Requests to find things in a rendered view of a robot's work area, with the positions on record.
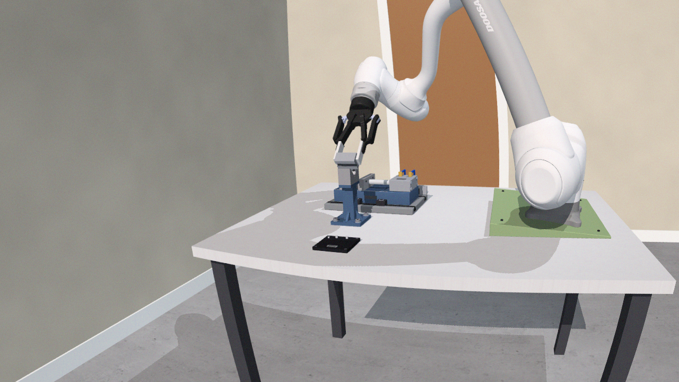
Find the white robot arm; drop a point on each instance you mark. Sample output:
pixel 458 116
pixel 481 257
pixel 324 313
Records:
pixel 549 155

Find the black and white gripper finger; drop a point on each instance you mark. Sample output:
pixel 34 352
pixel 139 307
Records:
pixel 371 137
pixel 340 135

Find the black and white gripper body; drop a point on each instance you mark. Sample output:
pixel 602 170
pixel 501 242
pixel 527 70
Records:
pixel 361 104

